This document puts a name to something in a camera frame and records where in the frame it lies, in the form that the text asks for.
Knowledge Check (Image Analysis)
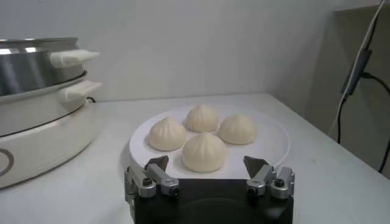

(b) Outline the cream electric cooker base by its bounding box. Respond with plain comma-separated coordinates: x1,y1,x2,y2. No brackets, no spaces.
0,79,103,189

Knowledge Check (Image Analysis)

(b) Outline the thin white wall cable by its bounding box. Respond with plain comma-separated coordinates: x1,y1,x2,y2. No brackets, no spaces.
328,0,387,136

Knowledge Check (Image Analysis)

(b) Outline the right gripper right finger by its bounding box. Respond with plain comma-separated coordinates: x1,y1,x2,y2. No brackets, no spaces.
243,155,296,200

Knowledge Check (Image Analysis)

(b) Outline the large white round plate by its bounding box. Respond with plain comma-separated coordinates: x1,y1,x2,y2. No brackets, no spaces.
129,103,291,180

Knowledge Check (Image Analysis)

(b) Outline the black power adapter with cable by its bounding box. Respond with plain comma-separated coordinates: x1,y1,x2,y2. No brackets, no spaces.
336,48,390,174

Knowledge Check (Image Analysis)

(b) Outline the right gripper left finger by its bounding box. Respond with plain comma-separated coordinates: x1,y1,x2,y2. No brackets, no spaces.
124,155,180,200

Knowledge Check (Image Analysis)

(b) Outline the white steamed baozi bun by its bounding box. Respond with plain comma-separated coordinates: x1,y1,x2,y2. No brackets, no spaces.
182,132,228,173
217,113,258,145
185,105,220,133
148,117,188,152

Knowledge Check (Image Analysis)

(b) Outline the stainless steel steamer basket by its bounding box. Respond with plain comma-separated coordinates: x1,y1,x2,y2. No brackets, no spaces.
0,37,101,97

